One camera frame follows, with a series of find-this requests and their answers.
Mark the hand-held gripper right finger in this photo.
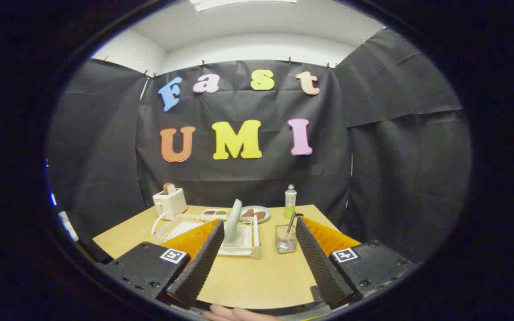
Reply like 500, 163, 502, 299
295, 216, 418, 310

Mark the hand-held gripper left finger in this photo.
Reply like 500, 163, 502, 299
98, 218, 225, 310

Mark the clear wire basket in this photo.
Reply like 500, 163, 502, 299
275, 224, 298, 254

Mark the white wire dish rack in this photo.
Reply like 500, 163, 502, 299
151, 210, 261, 260

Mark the wooden handled metal spoon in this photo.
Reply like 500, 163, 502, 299
279, 211, 298, 250

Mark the light green plate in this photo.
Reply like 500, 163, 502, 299
224, 199, 243, 243

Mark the green plate with meat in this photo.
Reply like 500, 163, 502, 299
240, 206, 272, 223

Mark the white toaster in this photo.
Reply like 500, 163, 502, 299
153, 188, 188, 220

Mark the green and white bottle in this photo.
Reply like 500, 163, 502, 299
284, 185, 297, 219

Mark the black backdrop cloth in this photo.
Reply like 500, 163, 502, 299
45, 28, 473, 263

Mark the white device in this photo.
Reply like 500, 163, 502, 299
58, 211, 79, 242

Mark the blue lit screen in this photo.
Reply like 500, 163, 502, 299
45, 158, 58, 206

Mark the white ceiling light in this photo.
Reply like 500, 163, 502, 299
190, 0, 298, 12

